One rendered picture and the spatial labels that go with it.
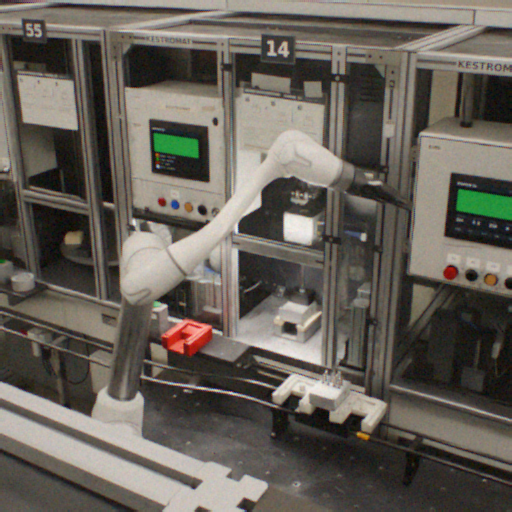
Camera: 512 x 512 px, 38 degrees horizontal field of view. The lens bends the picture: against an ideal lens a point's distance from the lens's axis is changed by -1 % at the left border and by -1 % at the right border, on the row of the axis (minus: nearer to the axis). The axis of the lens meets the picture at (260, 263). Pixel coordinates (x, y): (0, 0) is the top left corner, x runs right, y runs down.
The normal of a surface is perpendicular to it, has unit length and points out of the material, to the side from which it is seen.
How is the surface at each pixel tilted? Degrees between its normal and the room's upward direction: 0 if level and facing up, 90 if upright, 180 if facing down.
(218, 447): 0
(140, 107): 90
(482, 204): 90
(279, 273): 90
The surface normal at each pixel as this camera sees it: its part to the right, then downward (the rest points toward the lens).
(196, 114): -0.50, 0.36
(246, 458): 0.00, -0.91
